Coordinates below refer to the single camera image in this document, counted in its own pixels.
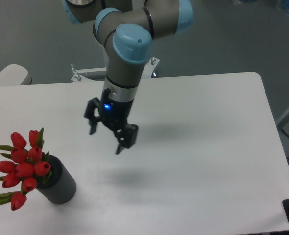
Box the white chair armrest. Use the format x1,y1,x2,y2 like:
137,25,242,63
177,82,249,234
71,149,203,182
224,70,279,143
0,64,32,87

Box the red tulip bouquet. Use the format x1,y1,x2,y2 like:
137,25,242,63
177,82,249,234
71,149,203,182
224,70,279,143
0,128,53,211

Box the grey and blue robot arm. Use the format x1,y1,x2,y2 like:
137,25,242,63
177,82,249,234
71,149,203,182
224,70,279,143
63,0,194,153

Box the dark grey ribbed vase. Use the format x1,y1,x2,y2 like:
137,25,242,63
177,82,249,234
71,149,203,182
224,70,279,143
36,155,77,205

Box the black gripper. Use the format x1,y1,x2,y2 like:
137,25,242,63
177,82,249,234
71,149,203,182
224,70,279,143
84,88,139,155

